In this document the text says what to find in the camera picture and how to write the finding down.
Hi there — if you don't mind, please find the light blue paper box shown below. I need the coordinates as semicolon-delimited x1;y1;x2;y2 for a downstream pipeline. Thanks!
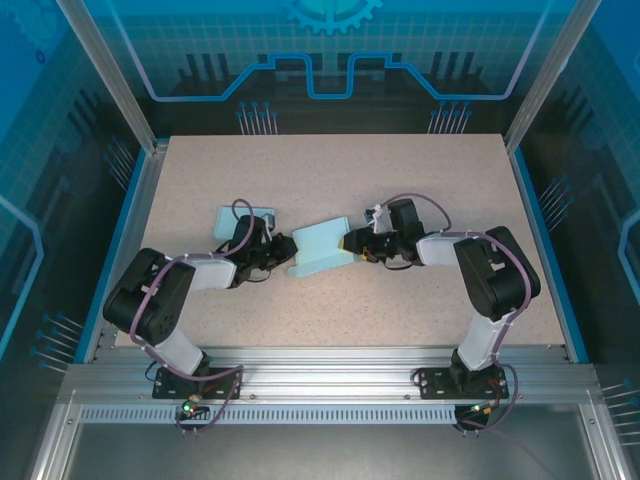
286;215;360;279
213;204;277;240

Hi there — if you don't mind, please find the blue table edge strip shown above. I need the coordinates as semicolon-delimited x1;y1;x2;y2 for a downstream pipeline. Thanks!
73;149;151;364
508;147;590;364

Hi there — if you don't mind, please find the small green-lit circuit board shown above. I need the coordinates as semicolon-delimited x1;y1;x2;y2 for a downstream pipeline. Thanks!
464;399;497;419
178;394;207;417

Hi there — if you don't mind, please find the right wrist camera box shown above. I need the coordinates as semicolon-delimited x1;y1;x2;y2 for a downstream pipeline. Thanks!
367;203;392;235

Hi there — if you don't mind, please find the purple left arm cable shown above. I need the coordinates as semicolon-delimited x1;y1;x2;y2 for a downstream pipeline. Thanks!
129;198;256;436

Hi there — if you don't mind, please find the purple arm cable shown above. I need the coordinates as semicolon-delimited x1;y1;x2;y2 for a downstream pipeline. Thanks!
129;198;256;436
379;193;534;434

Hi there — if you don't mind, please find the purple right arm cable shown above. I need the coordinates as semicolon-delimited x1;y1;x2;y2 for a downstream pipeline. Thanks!
379;193;534;434

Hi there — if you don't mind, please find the aluminium frame crossbeam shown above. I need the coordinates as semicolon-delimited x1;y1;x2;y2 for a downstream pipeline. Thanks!
57;347;599;406

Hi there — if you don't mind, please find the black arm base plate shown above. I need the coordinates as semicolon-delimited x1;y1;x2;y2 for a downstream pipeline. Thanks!
152;367;245;400
416;367;511;400

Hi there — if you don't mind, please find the slotted white cable duct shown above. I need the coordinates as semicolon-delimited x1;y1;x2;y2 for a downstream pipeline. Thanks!
78;405;459;424

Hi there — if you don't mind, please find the aluminium frame post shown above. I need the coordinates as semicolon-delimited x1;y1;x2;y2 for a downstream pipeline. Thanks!
502;0;604;151
55;0;169;156

